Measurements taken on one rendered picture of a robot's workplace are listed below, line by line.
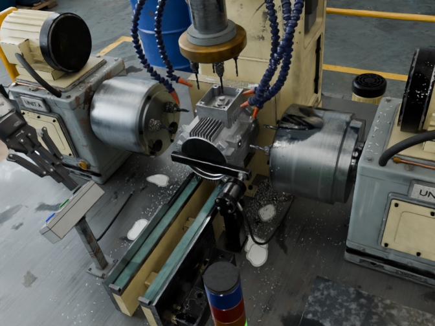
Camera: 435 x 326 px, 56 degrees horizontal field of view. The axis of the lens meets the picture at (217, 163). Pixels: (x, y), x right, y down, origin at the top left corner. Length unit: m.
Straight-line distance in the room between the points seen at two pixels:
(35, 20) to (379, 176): 1.10
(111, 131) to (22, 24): 0.43
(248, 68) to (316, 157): 0.45
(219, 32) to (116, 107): 0.41
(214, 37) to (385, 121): 0.47
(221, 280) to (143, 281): 0.51
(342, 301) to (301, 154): 0.35
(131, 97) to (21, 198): 0.61
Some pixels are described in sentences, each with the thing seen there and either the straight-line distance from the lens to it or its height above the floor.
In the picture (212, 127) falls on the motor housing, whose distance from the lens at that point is 1.15.
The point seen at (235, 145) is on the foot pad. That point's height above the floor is 1.07.
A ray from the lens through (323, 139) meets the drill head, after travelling 1.02.
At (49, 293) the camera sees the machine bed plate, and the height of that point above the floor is 0.80.
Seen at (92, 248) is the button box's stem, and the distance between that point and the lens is 1.20.
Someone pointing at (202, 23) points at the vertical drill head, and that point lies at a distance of 1.06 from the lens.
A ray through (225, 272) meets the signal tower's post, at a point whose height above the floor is 1.22.
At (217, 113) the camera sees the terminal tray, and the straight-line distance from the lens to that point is 1.16.
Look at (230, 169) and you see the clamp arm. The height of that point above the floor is 1.03.
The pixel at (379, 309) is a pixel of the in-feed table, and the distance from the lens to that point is 1.01.
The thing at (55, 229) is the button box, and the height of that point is 1.07.
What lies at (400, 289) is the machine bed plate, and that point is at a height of 0.80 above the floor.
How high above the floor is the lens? 1.78
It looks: 41 degrees down
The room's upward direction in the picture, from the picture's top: 9 degrees counter-clockwise
